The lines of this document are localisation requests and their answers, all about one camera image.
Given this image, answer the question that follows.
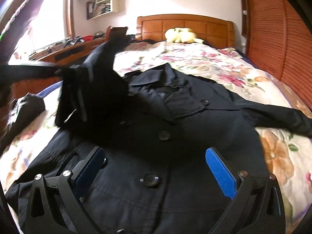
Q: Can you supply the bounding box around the wooden desk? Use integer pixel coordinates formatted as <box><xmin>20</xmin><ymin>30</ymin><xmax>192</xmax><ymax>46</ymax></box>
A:
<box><xmin>11</xmin><ymin>37</ymin><xmax>105</xmax><ymax>99</ymax></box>

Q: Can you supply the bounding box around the wooden chair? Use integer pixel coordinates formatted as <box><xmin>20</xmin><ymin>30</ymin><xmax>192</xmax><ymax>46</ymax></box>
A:
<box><xmin>105</xmin><ymin>26</ymin><xmax>128</xmax><ymax>41</ymax></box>

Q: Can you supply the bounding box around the floral bed blanket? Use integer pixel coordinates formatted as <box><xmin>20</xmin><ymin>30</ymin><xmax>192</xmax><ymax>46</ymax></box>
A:
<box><xmin>1</xmin><ymin>42</ymin><xmax>311</xmax><ymax>233</ymax></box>

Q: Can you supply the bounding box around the red basket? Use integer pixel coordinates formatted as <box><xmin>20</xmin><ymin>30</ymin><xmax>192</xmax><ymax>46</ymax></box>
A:
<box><xmin>82</xmin><ymin>35</ymin><xmax>94</xmax><ymax>42</ymax></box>

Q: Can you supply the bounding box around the wooden louvered wardrobe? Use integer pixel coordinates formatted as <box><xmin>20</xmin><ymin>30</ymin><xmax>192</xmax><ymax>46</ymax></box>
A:
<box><xmin>242</xmin><ymin>0</ymin><xmax>311</xmax><ymax>107</ymax></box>

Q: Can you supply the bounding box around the black trench coat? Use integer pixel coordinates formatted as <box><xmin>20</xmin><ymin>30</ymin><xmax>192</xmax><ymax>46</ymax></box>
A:
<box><xmin>5</xmin><ymin>40</ymin><xmax>311</xmax><ymax>233</ymax></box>

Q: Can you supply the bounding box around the yellow plush toy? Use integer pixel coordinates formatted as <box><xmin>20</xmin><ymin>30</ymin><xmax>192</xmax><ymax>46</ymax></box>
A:
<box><xmin>164</xmin><ymin>27</ymin><xmax>204</xmax><ymax>44</ymax></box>

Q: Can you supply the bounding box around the dark folded garment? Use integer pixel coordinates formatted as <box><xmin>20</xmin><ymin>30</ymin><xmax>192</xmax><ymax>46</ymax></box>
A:
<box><xmin>1</xmin><ymin>93</ymin><xmax>45</xmax><ymax>154</ymax></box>

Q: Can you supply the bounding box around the wooden headboard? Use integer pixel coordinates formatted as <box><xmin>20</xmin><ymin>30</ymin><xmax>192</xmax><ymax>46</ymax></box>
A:
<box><xmin>135</xmin><ymin>14</ymin><xmax>235</xmax><ymax>49</ymax></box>

